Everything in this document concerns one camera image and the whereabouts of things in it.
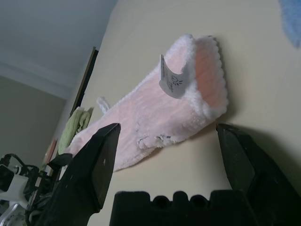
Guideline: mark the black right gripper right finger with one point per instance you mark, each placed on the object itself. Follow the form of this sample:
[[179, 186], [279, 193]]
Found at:
[[254, 169]]

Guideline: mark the pink terry towel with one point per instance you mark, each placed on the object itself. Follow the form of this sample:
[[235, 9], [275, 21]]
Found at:
[[152, 113]]

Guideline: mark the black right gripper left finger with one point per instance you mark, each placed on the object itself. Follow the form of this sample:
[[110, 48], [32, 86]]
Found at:
[[94, 169]]

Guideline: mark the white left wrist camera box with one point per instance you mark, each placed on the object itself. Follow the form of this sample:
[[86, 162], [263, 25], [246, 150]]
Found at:
[[16, 186]]

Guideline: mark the light blue folded towel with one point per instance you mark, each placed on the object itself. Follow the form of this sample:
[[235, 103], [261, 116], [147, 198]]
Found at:
[[294, 23]]

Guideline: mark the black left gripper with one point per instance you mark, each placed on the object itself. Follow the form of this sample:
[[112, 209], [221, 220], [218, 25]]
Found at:
[[42, 188]]

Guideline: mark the green folded towel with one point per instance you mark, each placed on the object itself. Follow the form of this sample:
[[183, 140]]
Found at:
[[73, 127]]

